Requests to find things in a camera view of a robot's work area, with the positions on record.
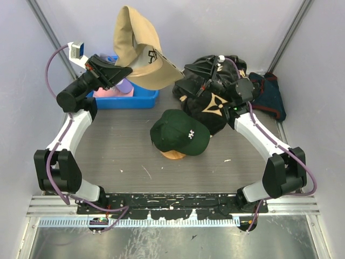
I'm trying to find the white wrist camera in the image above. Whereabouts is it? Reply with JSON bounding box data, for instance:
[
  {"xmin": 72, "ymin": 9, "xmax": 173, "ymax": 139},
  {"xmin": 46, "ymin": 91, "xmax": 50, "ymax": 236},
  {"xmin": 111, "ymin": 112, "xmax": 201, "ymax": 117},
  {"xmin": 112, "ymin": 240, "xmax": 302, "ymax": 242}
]
[
  {"xmin": 216, "ymin": 55, "xmax": 225, "ymax": 72},
  {"xmin": 67, "ymin": 42, "xmax": 88, "ymax": 69}
]

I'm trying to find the blue plastic bin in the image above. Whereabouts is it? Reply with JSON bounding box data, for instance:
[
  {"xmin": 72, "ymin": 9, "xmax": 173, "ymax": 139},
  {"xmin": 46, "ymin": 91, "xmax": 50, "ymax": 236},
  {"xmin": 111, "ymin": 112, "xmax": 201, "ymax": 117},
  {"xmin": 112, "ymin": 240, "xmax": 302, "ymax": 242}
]
[{"xmin": 93, "ymin": 55, "xmax": 160, "ymax": 110}]

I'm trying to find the green NY cap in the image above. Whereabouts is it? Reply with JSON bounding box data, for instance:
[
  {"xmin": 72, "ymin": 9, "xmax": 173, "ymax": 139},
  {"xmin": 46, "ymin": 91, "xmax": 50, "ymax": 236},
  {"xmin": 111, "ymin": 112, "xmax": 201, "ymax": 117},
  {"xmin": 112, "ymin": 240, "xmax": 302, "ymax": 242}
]
[{"xmin": 149, "ymin": 109, "xmax": 211, "ymax": 156}]

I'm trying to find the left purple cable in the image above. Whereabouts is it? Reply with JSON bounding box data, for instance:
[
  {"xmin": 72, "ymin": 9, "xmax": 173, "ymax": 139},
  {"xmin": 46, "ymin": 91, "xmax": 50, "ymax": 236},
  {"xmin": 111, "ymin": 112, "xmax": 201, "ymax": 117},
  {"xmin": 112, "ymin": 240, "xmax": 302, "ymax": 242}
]
[{"xmin": 44, "ymin": 44, "xmax": 129, "ymax": 233}]

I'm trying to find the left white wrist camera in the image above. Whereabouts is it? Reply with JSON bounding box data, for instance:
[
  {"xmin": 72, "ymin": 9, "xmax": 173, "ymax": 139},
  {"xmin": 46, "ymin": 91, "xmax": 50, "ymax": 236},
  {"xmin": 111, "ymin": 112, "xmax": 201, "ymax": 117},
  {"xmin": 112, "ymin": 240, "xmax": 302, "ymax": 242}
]
[{"xmin": 67, "ymin": 42, "xmax": 88, "ymax": 69}]

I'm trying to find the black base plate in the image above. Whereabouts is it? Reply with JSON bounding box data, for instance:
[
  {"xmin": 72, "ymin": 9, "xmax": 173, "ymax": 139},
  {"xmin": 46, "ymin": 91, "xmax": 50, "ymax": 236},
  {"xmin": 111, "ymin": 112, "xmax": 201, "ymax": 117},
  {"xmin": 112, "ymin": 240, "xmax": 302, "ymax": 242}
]
[{"xmin": 94, "ymin": 193, "xmax": 259, "ymax": 220}]

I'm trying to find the pink cap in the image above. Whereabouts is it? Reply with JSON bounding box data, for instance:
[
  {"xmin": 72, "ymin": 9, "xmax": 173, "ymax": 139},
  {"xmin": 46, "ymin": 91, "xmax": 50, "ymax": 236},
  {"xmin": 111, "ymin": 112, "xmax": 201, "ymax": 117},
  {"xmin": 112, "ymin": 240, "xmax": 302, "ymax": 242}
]
[{"xmin": 93, "ymin": 87, "xmax": 134, "ymax": 98}]

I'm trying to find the purple cable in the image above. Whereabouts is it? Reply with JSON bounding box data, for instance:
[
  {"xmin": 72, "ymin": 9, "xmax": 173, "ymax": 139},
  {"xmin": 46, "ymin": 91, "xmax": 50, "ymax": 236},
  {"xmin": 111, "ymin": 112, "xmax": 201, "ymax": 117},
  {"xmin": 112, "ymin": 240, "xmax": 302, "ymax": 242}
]
[
  {"xmin": 225, "ymin": 58, "xmax": 318, "ymax": 233},
  {"xmin": 44, "ymin": 44, "xmax": 129, "ymax": 233}
]

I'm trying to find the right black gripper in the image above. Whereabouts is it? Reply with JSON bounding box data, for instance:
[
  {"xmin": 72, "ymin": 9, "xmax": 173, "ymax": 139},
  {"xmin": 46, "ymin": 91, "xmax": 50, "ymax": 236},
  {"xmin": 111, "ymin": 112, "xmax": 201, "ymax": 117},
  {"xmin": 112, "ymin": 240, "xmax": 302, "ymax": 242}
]
[{"xmin": 173, "ymin": 56, "xmax": 233, "ymax": 105}]

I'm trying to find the beige cap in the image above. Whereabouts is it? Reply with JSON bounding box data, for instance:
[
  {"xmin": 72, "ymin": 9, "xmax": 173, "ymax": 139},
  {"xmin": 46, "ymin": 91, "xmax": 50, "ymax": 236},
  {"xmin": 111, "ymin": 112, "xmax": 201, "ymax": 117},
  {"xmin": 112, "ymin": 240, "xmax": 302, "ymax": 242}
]
[{"xmin": 113, "ymin": 5, "xmax": 184, "ymax": 90}]

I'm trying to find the aluminium front rail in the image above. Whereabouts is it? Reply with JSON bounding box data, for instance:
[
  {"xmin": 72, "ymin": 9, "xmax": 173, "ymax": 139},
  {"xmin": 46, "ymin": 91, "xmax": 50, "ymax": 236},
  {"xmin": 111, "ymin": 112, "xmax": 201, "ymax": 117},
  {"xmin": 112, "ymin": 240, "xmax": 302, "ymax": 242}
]
[{"xmin": 27, "ymin": 195, "xmax": 320, "ymax": 216}]

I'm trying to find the black floral blanket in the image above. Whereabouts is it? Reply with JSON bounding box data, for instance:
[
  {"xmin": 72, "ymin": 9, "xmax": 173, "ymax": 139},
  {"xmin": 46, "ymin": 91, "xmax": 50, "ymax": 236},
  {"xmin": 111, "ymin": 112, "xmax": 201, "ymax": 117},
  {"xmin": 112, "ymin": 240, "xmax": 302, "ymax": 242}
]
[{"xmin": 172, "ymin": 55, "xmax": 260, "ymax": 135}]

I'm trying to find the navy cloth red trim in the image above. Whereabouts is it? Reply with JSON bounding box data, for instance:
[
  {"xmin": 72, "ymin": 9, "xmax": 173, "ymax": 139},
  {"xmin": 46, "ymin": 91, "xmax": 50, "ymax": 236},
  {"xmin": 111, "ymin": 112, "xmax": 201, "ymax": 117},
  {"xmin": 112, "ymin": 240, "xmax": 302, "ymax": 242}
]
[{"xmin": 249, "ymin": 72, "xmax": 286, "ymax": 122}]

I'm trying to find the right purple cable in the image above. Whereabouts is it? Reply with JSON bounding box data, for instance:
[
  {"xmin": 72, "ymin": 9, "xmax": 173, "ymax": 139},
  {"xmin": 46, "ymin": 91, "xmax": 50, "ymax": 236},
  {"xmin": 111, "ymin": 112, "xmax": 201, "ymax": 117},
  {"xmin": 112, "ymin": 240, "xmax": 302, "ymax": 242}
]
[{"xmin": 225, "ymin": 58, "xmax": 318, "ymax": 233}]

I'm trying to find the wooden hat stand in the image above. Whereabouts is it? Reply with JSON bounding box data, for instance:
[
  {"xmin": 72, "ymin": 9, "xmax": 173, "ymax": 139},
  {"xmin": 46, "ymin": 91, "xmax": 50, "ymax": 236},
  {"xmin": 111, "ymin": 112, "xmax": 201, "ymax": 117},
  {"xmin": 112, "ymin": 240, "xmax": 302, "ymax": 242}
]
[{"xmin": 160, "ymin": 150, "xmax": 186, "ymax": 160}]

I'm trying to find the purple LA cap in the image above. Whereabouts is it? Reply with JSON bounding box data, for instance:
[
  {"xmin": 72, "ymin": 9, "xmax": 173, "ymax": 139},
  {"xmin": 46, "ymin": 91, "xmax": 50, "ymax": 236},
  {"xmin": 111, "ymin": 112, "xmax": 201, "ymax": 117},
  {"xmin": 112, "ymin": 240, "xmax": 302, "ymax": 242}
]
[{"xmin": 107, "ymin": 55, "xmax": 134, "ymax": 95}]

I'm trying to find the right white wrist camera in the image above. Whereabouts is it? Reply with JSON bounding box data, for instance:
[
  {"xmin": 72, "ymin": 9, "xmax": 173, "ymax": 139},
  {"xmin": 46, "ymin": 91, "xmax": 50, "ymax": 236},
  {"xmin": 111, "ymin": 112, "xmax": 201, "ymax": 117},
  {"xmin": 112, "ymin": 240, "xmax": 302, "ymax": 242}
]
[{"xmin": 216, "ymin": 55, "xmax": 225, "ymax": 72}]

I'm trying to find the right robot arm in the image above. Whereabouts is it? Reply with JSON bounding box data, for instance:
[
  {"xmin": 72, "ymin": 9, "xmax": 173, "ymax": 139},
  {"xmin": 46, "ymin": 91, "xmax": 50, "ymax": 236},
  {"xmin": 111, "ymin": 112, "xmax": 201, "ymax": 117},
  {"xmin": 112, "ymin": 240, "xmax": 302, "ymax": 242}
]
[{"xmin": 176, "ymin": 55, "xmax": 307, "ymax": 213}]

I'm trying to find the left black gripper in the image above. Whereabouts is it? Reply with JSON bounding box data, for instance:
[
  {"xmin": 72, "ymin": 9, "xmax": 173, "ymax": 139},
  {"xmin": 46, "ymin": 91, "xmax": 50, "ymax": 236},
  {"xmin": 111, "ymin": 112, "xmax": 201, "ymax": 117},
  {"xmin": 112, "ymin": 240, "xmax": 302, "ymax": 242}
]
[{"xmin": 73, "ymin": 54, "xmax": 134, "ymax": 96}]

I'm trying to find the white slotted cable duct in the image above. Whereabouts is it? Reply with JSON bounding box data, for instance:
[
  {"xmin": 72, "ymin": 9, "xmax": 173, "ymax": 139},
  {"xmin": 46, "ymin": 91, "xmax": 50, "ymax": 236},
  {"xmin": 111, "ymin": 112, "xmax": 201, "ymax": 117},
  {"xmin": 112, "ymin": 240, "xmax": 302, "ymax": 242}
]
[{"xmin": 38, "ymin": 216, "xmax": 240, "ymax": 228}]

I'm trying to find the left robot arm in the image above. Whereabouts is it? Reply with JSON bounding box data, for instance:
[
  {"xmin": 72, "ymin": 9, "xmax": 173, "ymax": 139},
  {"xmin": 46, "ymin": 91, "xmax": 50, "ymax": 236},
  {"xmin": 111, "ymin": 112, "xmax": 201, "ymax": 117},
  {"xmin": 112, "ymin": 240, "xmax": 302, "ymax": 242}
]
[{"xmin": 33, "ymin": 54, "xmax": 133, "ymax": 214}]

